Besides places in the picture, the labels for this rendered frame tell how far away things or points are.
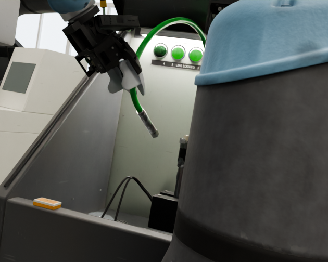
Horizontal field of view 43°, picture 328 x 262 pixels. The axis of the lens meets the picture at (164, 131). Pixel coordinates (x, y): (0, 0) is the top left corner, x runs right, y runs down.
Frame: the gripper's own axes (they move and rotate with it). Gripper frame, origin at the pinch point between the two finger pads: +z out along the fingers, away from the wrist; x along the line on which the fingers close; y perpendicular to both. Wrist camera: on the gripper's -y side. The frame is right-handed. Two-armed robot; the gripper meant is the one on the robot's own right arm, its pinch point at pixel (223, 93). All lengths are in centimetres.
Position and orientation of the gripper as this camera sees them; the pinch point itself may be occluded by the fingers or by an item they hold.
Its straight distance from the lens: 72.7
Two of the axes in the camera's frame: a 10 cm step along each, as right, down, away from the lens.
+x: 9.4, 1.7, -2.9
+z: -1.6, 9.9, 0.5
